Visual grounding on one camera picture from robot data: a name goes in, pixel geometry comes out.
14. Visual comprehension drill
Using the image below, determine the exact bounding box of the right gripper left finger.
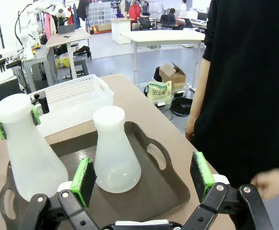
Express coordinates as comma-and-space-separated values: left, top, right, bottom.
21, 157, 101, 230

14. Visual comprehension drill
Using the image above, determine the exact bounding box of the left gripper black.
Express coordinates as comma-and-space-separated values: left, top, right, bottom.
0, 77, 50, 141

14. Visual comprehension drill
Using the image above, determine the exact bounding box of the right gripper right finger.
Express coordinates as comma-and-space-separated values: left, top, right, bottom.
181, 150, 274, 230

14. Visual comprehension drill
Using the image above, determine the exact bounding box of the person's right forearm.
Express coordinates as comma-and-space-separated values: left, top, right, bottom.
186, 57, 212, 125

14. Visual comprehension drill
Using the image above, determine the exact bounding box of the person's right hand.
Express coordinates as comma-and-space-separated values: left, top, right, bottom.
184, 118, 198, 141

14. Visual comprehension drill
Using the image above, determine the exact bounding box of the person's left hand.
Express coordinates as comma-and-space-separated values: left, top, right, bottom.
250, 168, 279, 200

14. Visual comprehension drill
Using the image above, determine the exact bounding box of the dark brown plastic tray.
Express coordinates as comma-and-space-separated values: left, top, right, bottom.
0, 121, 191, 230

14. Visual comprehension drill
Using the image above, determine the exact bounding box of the white perforated plastic basket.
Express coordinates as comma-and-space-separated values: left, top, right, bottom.
28, 73, 115, 138

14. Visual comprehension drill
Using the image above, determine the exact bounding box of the yellow plastic bag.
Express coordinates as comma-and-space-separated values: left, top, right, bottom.
56, 57, 70, 69

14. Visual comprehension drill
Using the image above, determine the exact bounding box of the green white printed bag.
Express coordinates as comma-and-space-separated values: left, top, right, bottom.
146, 80, 173, 105

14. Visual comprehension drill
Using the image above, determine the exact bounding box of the wooden top desk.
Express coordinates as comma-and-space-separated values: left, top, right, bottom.
45, 28, 92, 81

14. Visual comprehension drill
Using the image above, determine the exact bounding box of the pink hanging garment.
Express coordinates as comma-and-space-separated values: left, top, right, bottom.
43, 13, 53, 40

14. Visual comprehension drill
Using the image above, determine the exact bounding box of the grey laptop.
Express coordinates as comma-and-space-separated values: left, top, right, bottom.
57, 23, 76, 35

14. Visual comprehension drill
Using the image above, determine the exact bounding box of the brown cardboard box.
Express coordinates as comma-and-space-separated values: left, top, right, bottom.
158, 61, 188, 91

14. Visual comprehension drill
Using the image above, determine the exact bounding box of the person in black T-shirt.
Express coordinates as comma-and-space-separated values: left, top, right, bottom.
191, 0, 279, 190

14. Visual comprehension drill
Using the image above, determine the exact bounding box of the black hanging jacket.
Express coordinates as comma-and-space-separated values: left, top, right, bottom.
77, 0, 90, 21

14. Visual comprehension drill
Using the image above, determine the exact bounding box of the storage drawer shelf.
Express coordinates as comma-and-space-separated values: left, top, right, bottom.
88, 1, 112, 26

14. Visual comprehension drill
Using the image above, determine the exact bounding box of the white cabinet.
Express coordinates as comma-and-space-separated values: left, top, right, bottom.
110, 18, 132, 45

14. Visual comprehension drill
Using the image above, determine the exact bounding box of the white table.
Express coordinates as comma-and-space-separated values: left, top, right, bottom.
120, 30, 206, 92

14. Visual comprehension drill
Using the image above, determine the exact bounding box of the black office chair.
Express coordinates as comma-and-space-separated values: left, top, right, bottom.
138, 16, 152, 31

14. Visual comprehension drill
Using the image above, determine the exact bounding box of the red hanging garment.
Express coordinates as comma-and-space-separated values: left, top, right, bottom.
128, 2, 142, 21

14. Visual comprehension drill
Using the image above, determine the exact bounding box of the seated person in dark clothes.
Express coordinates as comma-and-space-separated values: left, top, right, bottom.
165, 7, 178, 27

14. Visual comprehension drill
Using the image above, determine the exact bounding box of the aluminium frame table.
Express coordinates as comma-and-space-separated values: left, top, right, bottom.
11, 44, 58, 93

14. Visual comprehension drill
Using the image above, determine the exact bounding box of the black cable coil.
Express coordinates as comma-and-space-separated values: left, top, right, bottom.
170, 97, 194, 117

